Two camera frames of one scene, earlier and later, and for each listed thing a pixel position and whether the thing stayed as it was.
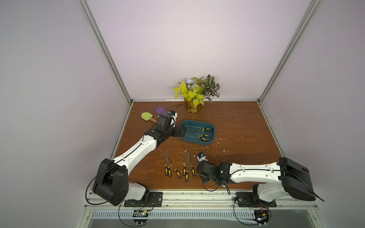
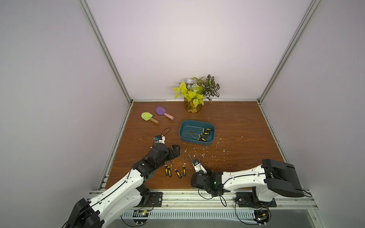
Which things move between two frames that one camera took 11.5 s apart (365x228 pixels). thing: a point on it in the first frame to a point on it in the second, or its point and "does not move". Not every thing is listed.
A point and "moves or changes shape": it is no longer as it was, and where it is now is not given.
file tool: (202, 135) moves or changes shape
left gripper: (182, 132) to (176, 153)
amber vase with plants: (195, 90) does not move
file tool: (204, 129) does not move
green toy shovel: (147, 116) does not move
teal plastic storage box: (200, 131) does not move
